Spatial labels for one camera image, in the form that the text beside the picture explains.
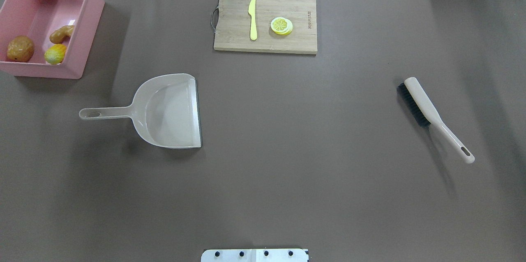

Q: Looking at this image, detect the beige plastic dustpan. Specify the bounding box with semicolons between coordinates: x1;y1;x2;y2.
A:
78;73;202;149

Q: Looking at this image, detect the beige hand brush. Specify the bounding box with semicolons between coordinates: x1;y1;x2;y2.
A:
397;77;475;164

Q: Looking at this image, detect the yellow corn cob toy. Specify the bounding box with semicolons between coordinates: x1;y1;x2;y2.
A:
44;44;67;65

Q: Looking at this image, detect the brown ginger root toy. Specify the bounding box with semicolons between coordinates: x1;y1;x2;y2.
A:
49;25;75;44

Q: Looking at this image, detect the brown potato toy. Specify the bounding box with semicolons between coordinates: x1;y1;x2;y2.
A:
6;35;35;62

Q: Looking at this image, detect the white robot base pillar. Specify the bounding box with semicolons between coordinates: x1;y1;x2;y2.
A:
201;248;310;262

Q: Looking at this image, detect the pink plastic bin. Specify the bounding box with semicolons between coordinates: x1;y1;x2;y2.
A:
0;0;105;79

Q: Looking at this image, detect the yellow lemon slice toy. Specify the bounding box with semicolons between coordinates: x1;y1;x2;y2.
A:
270;17;293;35

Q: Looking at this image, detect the wooden cutting board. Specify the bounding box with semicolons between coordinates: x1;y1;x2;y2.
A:
214;0;318;55

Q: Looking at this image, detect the yellow plastic knife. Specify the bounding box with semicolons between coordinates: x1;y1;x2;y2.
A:
248;0;258;41

